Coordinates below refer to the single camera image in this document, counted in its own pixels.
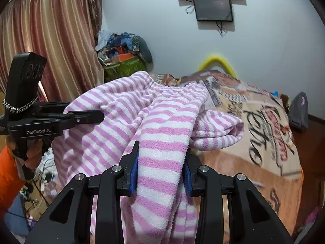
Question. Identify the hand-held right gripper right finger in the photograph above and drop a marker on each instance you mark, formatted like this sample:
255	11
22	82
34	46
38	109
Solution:
187	180

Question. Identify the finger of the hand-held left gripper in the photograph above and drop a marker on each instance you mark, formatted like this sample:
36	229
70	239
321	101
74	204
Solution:
86	118
53	105

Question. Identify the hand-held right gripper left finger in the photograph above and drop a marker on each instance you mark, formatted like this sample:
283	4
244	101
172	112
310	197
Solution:
134	175

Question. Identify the pink striped pants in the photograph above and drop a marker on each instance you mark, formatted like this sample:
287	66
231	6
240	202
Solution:
162	132

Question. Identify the person's left hand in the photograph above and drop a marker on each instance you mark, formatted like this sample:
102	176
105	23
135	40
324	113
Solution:
33	155

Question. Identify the printed blanket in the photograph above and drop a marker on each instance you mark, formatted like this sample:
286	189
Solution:
228	172

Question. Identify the striped brown curtain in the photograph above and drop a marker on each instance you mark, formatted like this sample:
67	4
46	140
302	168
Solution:
58	35

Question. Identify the pile of clothes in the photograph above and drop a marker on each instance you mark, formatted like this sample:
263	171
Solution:
121	43

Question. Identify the grey bag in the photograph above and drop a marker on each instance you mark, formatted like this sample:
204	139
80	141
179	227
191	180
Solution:
298	111

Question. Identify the small black monitor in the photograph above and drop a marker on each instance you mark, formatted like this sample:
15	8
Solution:
213	9

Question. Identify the wooden bed frame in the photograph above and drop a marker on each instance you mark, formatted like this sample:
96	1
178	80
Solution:
285	101

